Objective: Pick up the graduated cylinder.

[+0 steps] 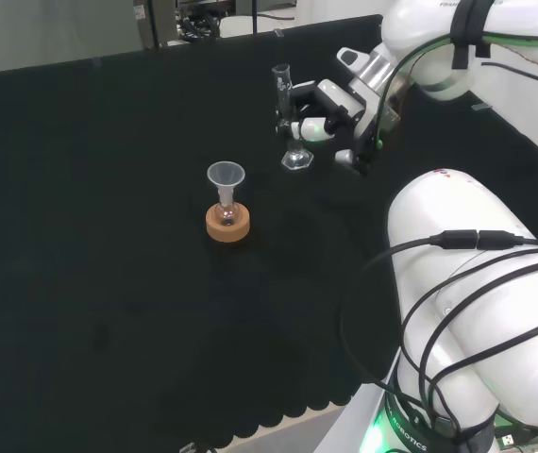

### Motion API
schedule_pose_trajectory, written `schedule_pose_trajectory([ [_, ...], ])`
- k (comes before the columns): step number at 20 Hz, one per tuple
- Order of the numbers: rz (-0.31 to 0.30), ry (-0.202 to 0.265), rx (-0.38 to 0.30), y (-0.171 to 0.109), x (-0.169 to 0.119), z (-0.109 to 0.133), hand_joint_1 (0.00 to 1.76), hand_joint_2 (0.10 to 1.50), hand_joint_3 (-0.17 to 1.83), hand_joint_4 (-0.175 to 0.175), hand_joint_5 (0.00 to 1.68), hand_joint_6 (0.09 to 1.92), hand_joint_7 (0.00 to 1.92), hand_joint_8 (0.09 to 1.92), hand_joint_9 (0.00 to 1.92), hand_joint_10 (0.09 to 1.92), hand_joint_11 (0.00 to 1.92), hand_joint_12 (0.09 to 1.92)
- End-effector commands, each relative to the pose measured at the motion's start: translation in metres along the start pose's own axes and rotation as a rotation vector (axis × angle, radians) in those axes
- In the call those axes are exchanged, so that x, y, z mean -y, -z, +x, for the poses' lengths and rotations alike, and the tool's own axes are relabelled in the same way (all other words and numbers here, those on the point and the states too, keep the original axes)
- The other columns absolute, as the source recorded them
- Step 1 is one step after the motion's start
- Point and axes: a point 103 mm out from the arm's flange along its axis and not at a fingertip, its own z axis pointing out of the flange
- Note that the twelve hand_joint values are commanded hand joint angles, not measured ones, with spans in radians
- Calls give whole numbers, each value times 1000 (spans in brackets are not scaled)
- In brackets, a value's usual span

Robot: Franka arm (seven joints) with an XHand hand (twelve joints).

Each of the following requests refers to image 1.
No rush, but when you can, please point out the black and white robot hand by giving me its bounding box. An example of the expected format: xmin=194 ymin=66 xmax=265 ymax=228
xmin=276 ymin=78 xmax=401 ymax=176

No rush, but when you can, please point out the dark metal post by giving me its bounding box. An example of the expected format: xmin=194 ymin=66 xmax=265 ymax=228
xmin=147 ymin=0 xmax=163 ymax=49

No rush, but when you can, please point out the black bench cloth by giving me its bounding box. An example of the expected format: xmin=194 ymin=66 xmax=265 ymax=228
xmin=0 ymin=13 xmax=538 ymax=450

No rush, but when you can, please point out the clear glass graduated cylinder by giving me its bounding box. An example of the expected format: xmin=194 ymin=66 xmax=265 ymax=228
xmin=271 ymin=63 xmax=316 ymax=172

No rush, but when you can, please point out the black cable bundle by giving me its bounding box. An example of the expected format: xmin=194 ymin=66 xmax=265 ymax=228
xmin=177 ymin=8 xmax=223 ymax=42

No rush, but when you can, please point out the black cable with connector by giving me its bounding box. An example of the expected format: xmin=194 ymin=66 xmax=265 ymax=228
xmin=338 ymin=228 xmax=538 ymax=402

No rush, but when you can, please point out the small round-bottom glass flask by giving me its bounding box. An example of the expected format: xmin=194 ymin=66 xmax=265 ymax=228
xmin=215 ymin=188 xmax=239 ymax=227

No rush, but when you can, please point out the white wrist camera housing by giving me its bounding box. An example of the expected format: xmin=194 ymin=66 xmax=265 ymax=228
xmin=335 ymin=46 xmax=370 ymax=76

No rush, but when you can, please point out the cork ring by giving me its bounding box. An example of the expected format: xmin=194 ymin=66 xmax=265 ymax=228
xmin=205 ymin=202 xmax=252 ymax=244

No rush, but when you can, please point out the clear plastic funnel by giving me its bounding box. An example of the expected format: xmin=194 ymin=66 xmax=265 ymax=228
xmin=206 ymin=160 xmax=246 ymax=203

